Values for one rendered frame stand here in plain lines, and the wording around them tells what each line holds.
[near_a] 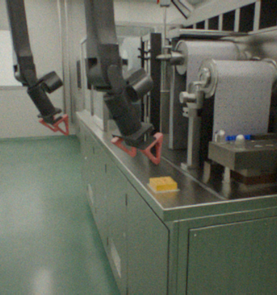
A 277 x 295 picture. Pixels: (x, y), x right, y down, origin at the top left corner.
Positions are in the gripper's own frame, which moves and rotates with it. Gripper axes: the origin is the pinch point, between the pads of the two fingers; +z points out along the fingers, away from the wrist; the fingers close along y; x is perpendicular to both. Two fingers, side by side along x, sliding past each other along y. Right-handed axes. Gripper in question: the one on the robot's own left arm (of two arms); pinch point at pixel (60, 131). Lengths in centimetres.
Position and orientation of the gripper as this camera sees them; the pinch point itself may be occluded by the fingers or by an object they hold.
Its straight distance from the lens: 122.5
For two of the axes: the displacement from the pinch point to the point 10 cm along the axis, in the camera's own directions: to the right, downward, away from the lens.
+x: -6.7, 6.0, -4.3
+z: 3.8, 7.8, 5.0
